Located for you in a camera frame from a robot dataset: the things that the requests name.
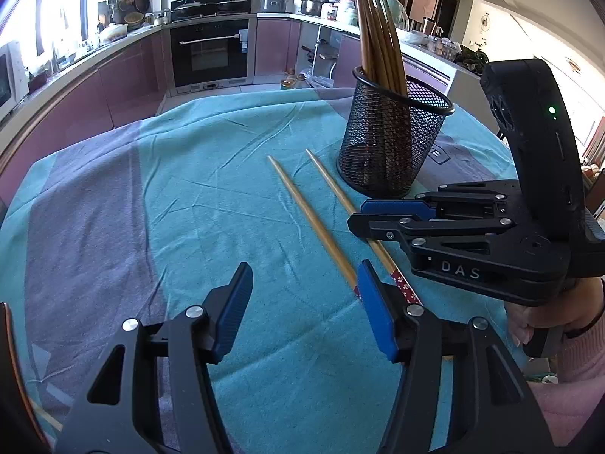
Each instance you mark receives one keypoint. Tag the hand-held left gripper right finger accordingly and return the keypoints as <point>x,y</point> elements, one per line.
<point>378,312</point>

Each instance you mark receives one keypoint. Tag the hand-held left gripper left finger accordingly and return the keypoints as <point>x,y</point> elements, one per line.
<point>231,317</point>

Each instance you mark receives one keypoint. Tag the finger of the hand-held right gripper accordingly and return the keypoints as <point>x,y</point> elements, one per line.
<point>392,207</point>
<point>378,227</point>

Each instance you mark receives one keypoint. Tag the black mesh utensil holder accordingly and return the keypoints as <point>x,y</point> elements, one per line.
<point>378,151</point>

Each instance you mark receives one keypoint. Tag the wooden chopstick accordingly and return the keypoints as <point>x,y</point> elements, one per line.
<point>332,184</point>
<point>306,213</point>

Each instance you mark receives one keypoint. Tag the bunch of brown chopsticks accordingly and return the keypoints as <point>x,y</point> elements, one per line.
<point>378,47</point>

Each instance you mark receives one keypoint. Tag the person's right forearm pink sleeve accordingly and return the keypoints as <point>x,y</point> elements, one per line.
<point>576,388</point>

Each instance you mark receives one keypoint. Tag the person's right hand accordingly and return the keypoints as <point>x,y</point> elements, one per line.
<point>517,324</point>

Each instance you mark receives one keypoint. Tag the potted green plant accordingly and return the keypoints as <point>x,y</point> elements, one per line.
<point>471,59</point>

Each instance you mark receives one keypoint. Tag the teal and grey tablecloth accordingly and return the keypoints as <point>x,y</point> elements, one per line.
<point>142,208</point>

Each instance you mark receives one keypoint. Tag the cooking oil bottle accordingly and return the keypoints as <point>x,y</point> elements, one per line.
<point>293,80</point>

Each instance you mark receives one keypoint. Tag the pink base cabinets by rice cooker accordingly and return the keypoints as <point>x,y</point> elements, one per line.
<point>279,45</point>

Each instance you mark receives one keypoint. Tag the stainless steel pot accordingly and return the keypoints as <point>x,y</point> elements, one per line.
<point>313,4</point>

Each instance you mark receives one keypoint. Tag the smartphone with copper edge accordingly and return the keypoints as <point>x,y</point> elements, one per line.
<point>8,340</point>

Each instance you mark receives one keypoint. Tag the black built-in oven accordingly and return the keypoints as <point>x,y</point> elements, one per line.
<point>208,56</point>

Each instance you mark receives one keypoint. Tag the pink base cabinets by window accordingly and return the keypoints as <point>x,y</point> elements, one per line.
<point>94,99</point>

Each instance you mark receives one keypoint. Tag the black lidded pan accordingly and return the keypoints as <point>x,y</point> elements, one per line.
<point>231,5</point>

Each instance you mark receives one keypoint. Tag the black lidded wok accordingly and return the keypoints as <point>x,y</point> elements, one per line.
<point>189,7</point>

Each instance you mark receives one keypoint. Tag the hanging frying pan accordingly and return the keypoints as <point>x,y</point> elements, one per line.
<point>142,2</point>

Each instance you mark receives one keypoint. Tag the white toaster oven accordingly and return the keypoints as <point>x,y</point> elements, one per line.
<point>9,80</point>

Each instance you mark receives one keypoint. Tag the kitchen window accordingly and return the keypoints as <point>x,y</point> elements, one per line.
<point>52,4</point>

